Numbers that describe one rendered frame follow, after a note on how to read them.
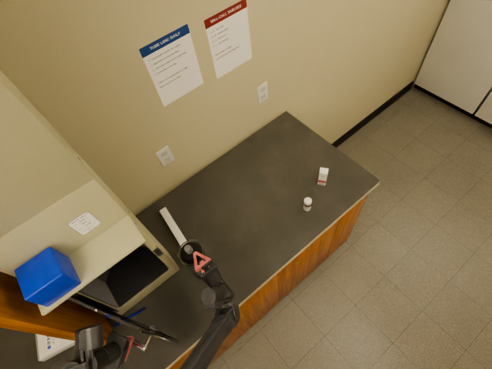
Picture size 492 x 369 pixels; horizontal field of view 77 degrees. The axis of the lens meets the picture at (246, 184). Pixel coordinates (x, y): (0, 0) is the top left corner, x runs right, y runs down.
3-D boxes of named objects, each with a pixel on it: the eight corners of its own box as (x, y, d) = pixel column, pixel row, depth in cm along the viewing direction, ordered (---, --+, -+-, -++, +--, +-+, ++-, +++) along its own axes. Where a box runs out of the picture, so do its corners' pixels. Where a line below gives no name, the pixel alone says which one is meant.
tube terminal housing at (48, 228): (96, 274, 147) (-53, 190, 82) (154, 231, 155) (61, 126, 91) (118, 317, 135) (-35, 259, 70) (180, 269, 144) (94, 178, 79)
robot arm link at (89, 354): (77, 378, 85) (95, 377, 84) (75, 352, 87) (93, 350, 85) (95, 368, 92) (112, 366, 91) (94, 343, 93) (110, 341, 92)
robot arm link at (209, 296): (220, 322, 111) (241, 318, 107) (201, 329, 101) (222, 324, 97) (214, 288, 115) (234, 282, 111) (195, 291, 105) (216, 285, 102)
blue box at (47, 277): (36, 279, 87) (12, 269, 80) (69, 256, 90) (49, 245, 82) (47, 307, 83) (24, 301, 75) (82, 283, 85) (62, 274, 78)
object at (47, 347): (40, 333, 135) (34, 332, 131) (76, 315, 137) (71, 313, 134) (44, 362, 129) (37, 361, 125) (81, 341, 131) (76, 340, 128)
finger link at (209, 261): (200, 244, 114) (214, 263, 110) (204, 251, 120) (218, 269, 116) (184, 255, 113) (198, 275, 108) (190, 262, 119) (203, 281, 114)
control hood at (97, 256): (50, 291, 95) (28, 282, 87) (140, 227, 104) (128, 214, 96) (63, 322, 90) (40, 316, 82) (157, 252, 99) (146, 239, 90)
